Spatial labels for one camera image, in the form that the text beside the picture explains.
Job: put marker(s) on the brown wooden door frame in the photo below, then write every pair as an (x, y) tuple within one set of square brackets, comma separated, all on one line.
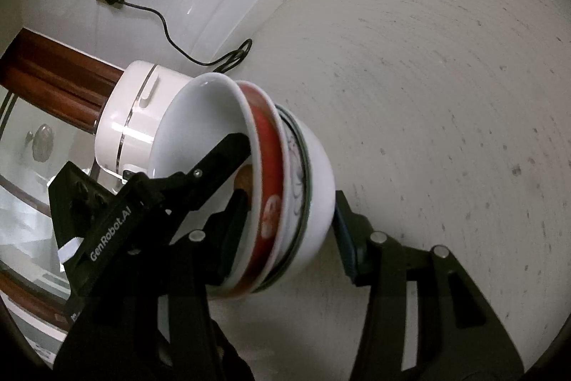
[(57, 79)]

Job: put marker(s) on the white rimmed bowl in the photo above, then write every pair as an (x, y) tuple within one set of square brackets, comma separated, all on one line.
[(314, 191)]

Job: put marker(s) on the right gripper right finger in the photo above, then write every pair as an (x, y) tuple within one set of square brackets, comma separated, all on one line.
[(460, 336)]

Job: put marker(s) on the white rice cooker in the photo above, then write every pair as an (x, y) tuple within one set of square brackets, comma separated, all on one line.
[(132, 114)]

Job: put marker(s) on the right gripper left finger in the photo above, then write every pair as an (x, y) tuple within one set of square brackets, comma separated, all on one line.
[(190, 343)]

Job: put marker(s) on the white floral bowl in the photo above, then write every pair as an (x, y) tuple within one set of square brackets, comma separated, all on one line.
[(207, 109)]

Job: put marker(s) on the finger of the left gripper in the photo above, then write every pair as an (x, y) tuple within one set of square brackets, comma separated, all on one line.
[(148, 211)]

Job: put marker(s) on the red banded bowl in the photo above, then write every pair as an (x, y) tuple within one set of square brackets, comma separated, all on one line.
[(271, 179)]

